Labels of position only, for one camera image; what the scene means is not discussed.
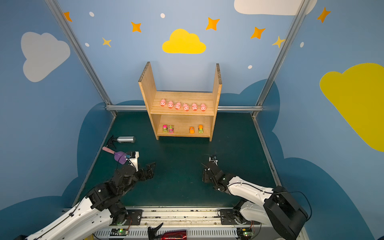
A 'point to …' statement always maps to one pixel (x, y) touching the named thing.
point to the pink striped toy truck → (171, 129)
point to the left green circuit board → (119, 232)
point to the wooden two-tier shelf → (180, 114)
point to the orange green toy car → (200, 129)
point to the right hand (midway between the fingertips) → (209, 170)
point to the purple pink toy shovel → (119, 156)
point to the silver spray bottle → (122, 139)
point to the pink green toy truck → (165, 128)
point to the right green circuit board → (244, 233)
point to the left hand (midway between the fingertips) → (151, 165)
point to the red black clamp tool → (168, 235)
